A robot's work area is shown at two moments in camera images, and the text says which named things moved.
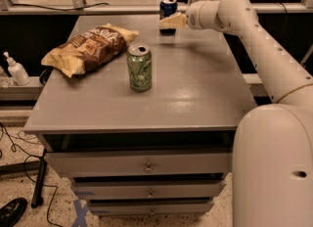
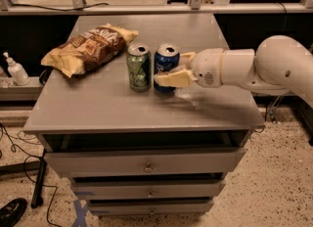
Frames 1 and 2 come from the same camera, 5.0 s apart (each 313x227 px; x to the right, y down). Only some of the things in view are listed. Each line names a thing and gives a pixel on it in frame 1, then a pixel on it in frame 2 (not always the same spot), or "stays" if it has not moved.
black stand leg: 37,199 stays
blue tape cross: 80,206 stays
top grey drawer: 139,162 stays
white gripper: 195,18 to 207,66
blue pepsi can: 167,7 to 166,57
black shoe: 12,211 stays
